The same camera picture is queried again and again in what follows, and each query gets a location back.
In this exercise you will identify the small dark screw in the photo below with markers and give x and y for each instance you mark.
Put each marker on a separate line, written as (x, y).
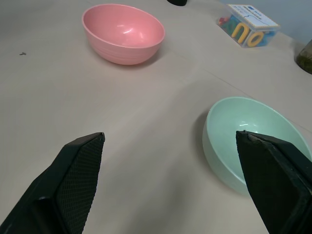
(22, 53)

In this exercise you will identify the pink plastic bowl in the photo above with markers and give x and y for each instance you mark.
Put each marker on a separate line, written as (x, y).
(122, 34)

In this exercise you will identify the clear box of colourful letters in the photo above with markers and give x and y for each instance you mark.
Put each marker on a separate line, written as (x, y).
(248, 25)

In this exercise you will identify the black object at table edge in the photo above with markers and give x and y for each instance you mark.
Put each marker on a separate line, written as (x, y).
(177, 2)

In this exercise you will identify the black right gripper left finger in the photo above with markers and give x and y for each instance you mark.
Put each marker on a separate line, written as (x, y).
(61, 185)

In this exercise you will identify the green plastic bowl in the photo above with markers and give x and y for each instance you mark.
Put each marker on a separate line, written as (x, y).
(231, 136)

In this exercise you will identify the dark rounded glass jar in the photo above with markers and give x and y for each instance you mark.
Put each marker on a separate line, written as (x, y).
(304, 57)

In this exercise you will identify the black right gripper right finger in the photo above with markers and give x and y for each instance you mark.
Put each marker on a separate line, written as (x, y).
(273, 180)

